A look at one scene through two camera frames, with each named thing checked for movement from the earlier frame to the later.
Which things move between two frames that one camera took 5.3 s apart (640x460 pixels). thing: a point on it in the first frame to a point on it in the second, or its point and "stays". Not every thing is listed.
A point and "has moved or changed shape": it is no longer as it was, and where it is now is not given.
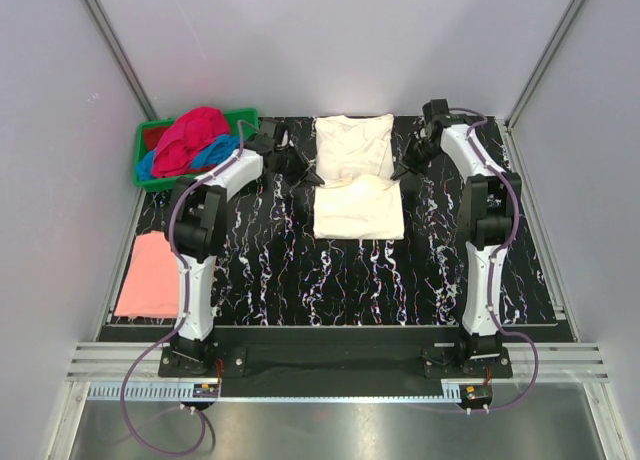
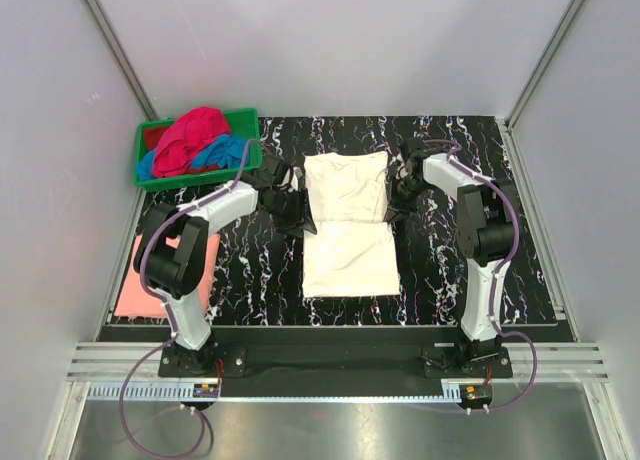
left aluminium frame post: (95, 13) stays
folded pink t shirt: (151, 284) stays
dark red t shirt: (152, 137) stays
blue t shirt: (213, 153) stays
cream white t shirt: (358, 200) has moved or changed shape
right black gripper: (408, 164) to (397, 210)
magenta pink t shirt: (186, 135) stays
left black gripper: (309, 177) to (300, 216)
